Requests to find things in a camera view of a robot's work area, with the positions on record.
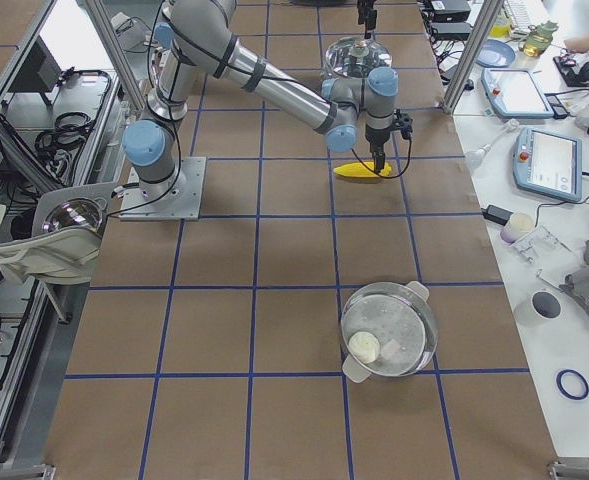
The steel steamer pot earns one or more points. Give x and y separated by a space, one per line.
400 318

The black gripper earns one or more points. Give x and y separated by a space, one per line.
365 5
375 136

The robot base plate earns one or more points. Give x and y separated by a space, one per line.
177 198

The upper teach pendant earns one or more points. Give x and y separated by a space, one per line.
514 93

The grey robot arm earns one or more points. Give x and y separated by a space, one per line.
198 37

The lower teach pendant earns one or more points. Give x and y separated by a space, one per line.
548 164

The blue plate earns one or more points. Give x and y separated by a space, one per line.
495 54

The white cup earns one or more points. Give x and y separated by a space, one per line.
538 308

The teach pendant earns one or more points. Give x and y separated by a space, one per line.
514 93
548 164

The pale green electric pot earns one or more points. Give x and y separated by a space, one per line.
346 75

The yellow plastic corn cob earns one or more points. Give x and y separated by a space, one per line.
362 170

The black power adapter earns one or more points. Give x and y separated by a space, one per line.
496 214

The white steamed bun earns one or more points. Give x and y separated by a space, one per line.
364 346

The glass pot lid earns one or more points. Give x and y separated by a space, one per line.
356 57

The aluminium frame post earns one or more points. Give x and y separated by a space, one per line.
484 21

